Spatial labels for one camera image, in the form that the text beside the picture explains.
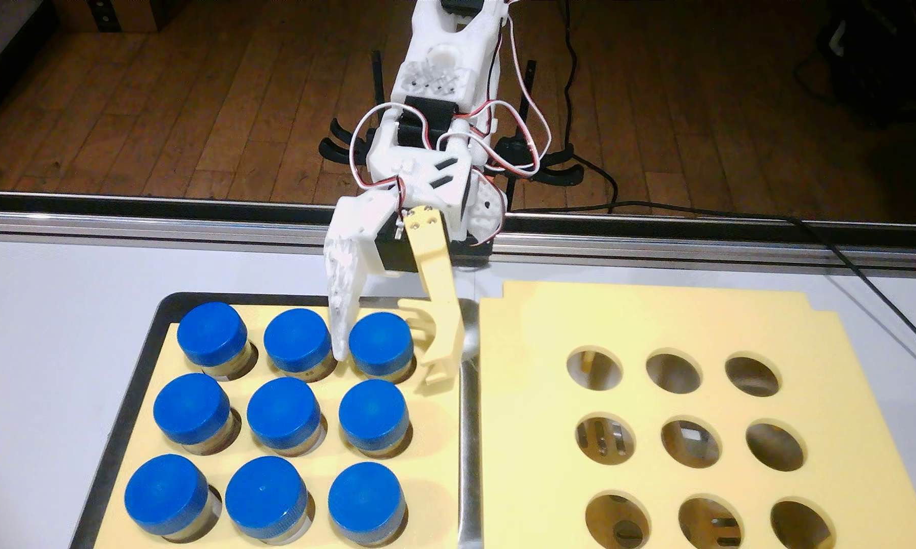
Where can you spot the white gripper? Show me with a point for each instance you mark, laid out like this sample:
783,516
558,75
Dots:
357,223

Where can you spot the blue capped test tube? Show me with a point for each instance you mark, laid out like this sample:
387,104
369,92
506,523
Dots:
266,497
284,412
167,494
374,415
192,409
212,334
383,345
298,341
367,502

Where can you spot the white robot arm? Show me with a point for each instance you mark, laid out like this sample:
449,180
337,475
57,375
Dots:
446,68

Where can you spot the small yellow foam rack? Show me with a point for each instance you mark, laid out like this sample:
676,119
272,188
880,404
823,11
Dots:
435,457

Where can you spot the metal tray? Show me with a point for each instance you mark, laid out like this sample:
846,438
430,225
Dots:
471,457

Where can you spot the large yellow foam rack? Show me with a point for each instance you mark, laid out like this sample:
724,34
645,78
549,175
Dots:
519,488

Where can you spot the black bag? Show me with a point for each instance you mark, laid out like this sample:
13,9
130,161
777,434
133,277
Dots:
885,61

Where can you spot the aluminium table rail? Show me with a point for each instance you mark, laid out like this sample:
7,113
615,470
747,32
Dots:
122,225

